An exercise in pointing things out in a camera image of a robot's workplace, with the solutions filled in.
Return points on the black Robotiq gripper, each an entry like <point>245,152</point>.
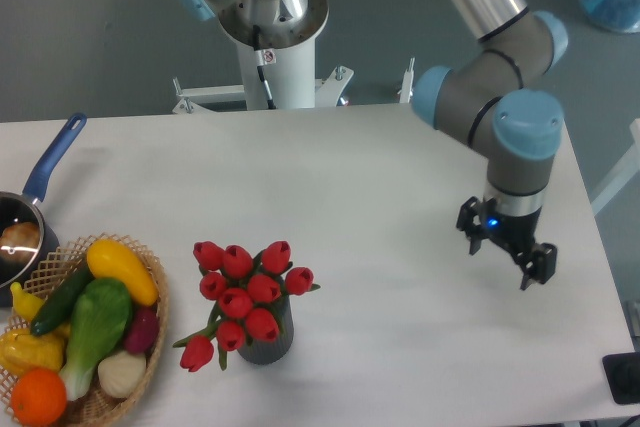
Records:
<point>509,222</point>

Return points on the red tulip bouquet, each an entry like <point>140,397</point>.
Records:
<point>244,289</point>

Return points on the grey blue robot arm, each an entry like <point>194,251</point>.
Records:
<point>488,105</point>

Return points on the dark grey ribbed vase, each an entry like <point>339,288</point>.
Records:
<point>263,352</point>

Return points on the black device at edge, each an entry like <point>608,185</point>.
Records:
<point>622,374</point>

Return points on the yellow squash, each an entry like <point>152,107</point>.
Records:
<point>107,258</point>

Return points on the white garlic bulb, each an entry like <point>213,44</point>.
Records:
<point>120,373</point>

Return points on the green bok choy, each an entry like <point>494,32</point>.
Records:
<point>98,322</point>

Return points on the green cucumber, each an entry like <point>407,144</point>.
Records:
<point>59,306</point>

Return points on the woven wicker basket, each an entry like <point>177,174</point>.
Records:
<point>97,408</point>

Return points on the yellow banana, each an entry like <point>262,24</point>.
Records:
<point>25,304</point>

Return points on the browned bread in pan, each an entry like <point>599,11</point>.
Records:
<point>20,242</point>

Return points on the orange fruit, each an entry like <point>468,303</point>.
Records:
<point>38,398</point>

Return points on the yellow bell pepper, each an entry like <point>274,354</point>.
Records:
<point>22,352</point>

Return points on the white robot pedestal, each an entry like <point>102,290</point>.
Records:
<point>275,42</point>

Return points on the blue handled saucepan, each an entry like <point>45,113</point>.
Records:
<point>25,206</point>

